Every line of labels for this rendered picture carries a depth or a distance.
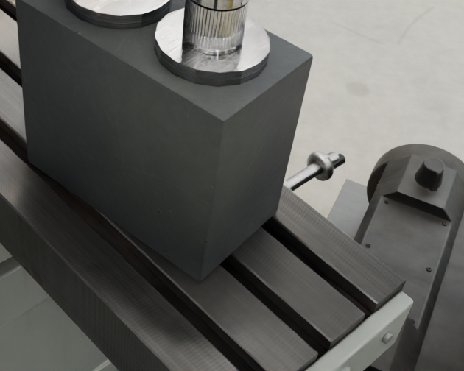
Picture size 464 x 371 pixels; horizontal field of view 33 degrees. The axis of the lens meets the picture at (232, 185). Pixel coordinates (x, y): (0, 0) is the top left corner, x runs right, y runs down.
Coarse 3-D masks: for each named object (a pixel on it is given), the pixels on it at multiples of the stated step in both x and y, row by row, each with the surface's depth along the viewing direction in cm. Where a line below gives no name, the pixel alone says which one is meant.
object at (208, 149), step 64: (64, 0) 65; (128, 0) 64; (64, 64) 65; (128, 64) 60; (192, 64) 59; (256, 64) 60; (64, 128) 70; (128, 128) 64; (192, 128) 59; (256, 128) 62; (128, 192) 69; (192, 192) 63; (256, 192) 69; (192, 256) 68
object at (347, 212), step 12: (348, 180) 163; (348, 192) 160; (360, 192) 161; (336, 204) 158; (348, 204) 158; (360, 204) 158; (336, 216) 155; (348, 216) 156; (360, 216) 156; (348, 228) 153
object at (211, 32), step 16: (192, 0) 58; (208, 0) 57; (224, 0) 57; (240, 0) 57; (192, 16) 58; (208, 16) 58; (224, 16) 58; (240, 16) 58; (192, 32) 59; (208, 32) 59; (224, 32) 59; (240, 32) 60; (208, 48) 59; (224, 48) 60
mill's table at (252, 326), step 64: (0, 0) 98; (0, 64) 92; (0, 128) 84; (0, 192) 74; (64, 192) 79; (64, 256) 70; (128, 256) 74; (256, 256) 73; (320, 256) 74; (128, 320) 66; (192, 320) 70; (256, 320) 68; (320, 320) 68; (384, 320) 71
